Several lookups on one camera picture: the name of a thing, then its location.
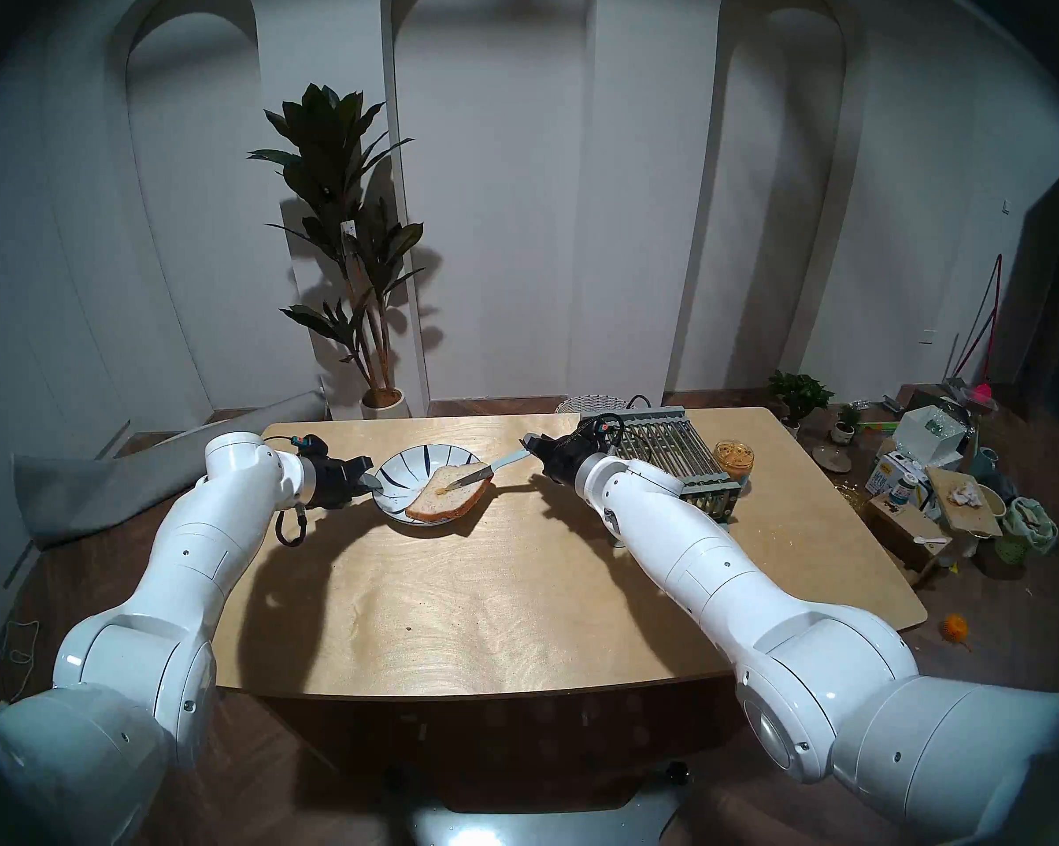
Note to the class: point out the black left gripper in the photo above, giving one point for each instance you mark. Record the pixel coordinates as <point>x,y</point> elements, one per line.
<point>331,483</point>

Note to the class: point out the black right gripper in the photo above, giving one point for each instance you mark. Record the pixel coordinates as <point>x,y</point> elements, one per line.
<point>573,452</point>

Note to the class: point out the white plate with dark stripes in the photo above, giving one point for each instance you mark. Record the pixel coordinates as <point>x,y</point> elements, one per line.
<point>397,478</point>

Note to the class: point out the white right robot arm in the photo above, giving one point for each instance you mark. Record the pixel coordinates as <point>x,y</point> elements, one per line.
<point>714,571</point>

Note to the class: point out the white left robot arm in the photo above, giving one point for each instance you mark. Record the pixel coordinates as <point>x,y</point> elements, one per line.
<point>186,545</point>

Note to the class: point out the metal robot base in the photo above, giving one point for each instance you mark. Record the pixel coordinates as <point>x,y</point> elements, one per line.
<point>538,827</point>

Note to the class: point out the slice of bread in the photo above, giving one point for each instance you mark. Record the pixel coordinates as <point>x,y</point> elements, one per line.
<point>446,505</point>

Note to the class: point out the glass jar of peanut butter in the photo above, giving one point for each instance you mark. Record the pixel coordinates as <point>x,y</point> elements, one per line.
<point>734,459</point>

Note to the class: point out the white wicker basket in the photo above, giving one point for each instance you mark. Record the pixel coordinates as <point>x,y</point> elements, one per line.
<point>582,404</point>

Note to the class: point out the grey slatted cutlery rack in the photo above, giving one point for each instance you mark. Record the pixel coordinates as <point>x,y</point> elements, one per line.
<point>670,448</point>

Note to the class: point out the bushy small potted plant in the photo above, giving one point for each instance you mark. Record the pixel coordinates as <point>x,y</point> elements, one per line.
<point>798,393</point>

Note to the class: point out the rolled grey mat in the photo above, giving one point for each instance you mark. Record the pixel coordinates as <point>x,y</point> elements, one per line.
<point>98,492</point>

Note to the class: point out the small grey dish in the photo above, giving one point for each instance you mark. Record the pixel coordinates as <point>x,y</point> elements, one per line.
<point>832,459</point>

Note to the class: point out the tiny potted plant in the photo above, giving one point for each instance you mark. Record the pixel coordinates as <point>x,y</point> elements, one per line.
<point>844,432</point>

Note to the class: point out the amber glass dish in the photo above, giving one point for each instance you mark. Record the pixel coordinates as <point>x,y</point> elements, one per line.
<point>851,493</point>

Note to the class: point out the tall potted plant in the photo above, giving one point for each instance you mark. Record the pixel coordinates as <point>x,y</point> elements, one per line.
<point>331,148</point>

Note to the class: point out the white printed carton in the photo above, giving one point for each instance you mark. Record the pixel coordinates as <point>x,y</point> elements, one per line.
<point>886,476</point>

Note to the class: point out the brown cardboard box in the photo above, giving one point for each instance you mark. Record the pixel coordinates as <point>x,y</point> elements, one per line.
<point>904,529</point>

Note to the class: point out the white box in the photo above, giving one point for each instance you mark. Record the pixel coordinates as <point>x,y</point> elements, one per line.
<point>926,439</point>

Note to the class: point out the white plastic spoon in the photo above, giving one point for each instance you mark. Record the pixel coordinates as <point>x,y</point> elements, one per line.
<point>928,542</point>

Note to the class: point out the crumpled white food scrap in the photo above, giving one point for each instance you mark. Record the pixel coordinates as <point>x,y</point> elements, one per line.
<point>963,493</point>

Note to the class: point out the wooden cutting board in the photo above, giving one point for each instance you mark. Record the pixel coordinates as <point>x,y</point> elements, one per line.
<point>966,520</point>

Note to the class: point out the teal mug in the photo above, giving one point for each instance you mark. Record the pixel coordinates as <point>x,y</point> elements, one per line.
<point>985,463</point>

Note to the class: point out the red broom with pink head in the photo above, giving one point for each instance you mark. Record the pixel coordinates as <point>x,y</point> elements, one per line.
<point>981,393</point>

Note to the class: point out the orange ball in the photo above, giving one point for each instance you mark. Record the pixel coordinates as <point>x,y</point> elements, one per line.
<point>954,628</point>

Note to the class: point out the white bowl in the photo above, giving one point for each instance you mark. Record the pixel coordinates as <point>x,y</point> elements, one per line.
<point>993,499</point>

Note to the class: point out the dark leaning panel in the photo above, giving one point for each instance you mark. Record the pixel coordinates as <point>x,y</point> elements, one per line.
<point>1045,280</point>

